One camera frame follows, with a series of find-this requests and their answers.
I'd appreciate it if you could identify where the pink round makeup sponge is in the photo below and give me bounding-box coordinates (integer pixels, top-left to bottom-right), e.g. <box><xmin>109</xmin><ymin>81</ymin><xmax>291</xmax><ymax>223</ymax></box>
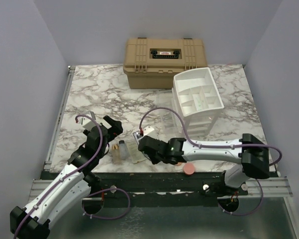
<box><xmin>182</xmin><ymin>163</ymin><xmax>196</xmax><ymax>175</ymax></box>

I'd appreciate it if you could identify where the white plastic drawer organizer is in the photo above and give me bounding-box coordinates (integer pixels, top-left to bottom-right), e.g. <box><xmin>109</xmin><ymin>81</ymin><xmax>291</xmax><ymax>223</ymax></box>
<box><xmin>172</xmin><ymin>67</ymin><xmax>224</xmax><ymax>138</ymax></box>

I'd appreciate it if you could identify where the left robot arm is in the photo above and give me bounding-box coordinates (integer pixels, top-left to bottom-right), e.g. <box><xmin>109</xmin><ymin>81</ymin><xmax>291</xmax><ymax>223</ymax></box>
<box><xmin>10</xmin><ymin>115</ymin><xmax>123</xmax><ymax>239</ymax></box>

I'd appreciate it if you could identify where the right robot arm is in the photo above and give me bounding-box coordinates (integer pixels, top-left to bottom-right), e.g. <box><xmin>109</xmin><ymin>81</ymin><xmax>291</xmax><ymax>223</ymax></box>
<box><xmin>138</xmin><ymin>133</ymin><xmax>270</xmax><ymax>195</ymax></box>

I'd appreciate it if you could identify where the gold cap lotion bottle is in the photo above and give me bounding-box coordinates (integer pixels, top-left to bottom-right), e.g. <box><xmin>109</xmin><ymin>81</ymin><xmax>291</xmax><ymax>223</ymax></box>
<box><xmin>111</xmin><ymin>144</ymin><xmax>122</xmax><ymax>165</ymax></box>

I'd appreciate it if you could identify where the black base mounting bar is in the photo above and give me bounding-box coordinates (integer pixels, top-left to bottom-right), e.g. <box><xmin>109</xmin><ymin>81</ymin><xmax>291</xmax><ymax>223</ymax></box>
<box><xmin>80</xmin><ymin>172</ymin><xmax>239</xmax><ymax>212</ymax></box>

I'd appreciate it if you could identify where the tan plastic toolbox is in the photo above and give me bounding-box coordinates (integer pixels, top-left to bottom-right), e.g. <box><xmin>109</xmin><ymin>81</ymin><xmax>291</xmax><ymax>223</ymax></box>
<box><xmin>123</xmin><ymin>38</ymin><xmax>207</xmax><ymax>89</ymax></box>

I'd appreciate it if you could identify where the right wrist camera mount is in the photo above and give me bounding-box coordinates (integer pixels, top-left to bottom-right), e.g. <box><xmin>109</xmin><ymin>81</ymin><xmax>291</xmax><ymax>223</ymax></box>
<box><xmin>133</xmin><ymin>125</ymin><xmax>157</xmax><ymax>144</ymax></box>

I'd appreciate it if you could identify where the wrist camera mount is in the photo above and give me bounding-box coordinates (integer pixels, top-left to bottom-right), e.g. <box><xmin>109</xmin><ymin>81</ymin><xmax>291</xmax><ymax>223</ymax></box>
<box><xmin>133</xmin><ymin>125</ymin><xmax>157</xmax><ymax>144</ymax></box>
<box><xmin>76</xmin><ymin>111</ymin><xmax>96</xmax><ymax>131</ymax></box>

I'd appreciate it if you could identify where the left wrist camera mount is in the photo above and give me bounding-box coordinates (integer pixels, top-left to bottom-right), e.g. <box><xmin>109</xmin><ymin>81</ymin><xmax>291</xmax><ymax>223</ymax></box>
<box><xmin>76</xmin><ymin>111</ymin><xmax>96</xmax><ymax>131</ymax></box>

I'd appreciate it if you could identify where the black toolbox handle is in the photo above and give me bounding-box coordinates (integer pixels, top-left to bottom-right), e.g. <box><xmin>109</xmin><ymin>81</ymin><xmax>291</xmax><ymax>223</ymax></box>
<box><xmin>150</xmin><ymin>50</ymin><xmax>180</xmax><ymax>59</ymax></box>

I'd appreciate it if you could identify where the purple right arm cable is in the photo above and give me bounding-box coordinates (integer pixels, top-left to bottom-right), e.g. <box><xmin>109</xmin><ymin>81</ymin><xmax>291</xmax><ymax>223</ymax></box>
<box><xmin>139</xmin><ymin>107</ymin><xmax>283</xmax><ymax>217</ymax></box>

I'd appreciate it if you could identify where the right aluminium extrusion rail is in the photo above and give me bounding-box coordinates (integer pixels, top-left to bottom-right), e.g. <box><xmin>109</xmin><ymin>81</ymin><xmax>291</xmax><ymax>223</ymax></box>
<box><xmin>216</xmin><ymin>177</ymin><xmax>294</xmax><ymax>201</ymax></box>

